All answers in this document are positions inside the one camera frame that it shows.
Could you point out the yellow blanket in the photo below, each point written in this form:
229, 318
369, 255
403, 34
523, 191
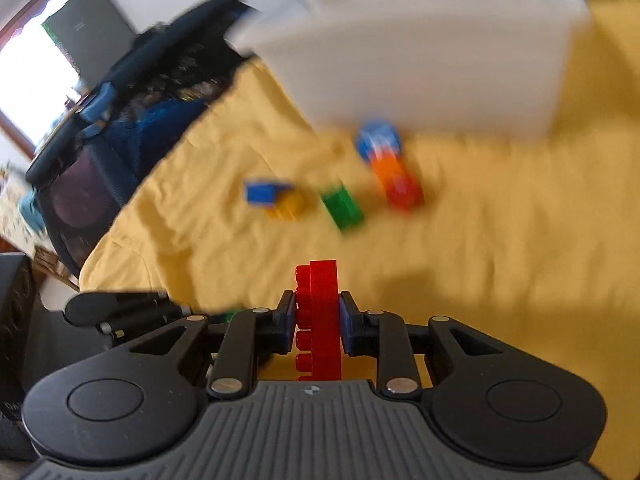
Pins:
500, 260

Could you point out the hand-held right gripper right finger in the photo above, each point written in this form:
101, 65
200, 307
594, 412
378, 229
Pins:
348, 326

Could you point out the yellow building brick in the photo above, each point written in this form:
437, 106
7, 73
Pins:
290, 207

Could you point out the blue building brick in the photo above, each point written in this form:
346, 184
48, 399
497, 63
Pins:
262, 194
377, 137

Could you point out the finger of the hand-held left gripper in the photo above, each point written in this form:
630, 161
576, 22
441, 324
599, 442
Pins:
140, 321
110, 305

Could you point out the orange building brick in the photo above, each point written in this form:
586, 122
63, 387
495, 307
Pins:
389, 172

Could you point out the dark blue stroller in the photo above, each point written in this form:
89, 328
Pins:
125, 135

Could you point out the translucent white storage bin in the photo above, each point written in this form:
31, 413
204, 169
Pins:
425, 50

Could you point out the long red building brick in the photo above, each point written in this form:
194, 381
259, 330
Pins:
324, 310

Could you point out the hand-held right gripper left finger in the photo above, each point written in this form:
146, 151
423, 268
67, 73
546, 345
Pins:
287, 321

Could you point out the green building brick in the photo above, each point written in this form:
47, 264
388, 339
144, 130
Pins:
342, 210

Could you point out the bright window with curtain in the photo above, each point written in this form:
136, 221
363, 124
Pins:
35, 75

